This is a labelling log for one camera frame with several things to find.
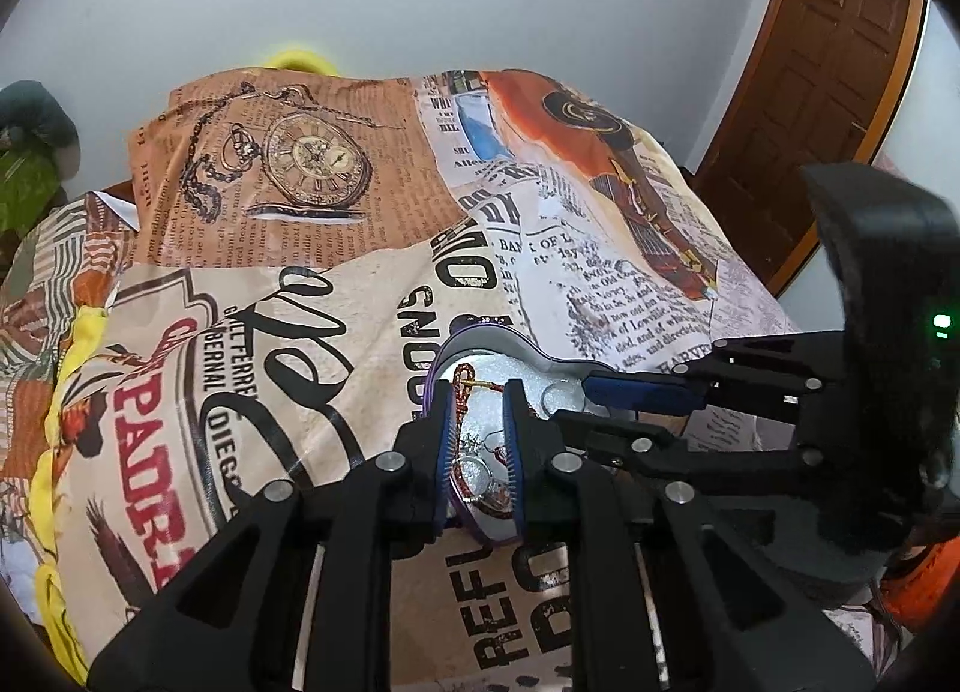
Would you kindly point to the yellow cloth strip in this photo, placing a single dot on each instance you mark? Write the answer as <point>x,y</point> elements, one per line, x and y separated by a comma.
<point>86,333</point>

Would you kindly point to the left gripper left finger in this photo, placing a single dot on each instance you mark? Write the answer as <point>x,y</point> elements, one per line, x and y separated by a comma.
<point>295,592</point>

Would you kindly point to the heart-shaped purple tin box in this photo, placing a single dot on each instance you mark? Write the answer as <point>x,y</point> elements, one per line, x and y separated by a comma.
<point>477,362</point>

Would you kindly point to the green patterned bag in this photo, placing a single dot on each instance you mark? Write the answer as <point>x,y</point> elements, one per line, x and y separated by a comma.
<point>30,182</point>

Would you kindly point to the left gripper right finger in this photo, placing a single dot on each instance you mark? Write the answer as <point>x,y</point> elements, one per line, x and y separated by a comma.
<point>662,593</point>

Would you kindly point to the brown wooden door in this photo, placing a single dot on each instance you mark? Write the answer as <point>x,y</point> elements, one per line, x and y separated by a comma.
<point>820,86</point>

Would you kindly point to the newspaper print bed quilt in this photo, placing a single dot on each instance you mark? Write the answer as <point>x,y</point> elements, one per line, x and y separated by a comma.
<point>300,249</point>

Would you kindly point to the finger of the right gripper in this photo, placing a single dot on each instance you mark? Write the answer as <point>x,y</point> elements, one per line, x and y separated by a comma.
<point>665,394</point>
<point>603,438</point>

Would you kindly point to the yellow headboard cushion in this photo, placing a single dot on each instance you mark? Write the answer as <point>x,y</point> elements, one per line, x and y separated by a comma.
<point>304,61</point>

